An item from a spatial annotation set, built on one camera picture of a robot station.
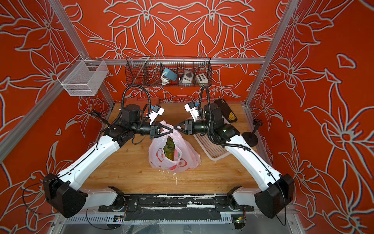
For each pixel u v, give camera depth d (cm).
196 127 61
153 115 61
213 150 79
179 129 65
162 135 63
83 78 91
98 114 82
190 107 62
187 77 91
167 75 84
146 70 98
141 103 118
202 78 95
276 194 38
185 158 71
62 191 38
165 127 63
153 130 58
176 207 73
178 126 64
